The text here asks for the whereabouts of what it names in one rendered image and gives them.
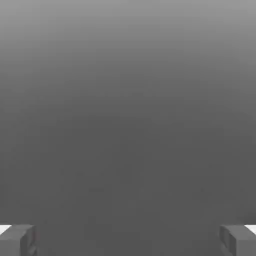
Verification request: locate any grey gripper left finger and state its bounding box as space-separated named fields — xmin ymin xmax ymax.
xmin=0 ymin=224 xmax=38 ymax=256

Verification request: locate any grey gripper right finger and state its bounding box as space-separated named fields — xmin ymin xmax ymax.
xmin=219 ymin=224 xmax=256 ymax=256

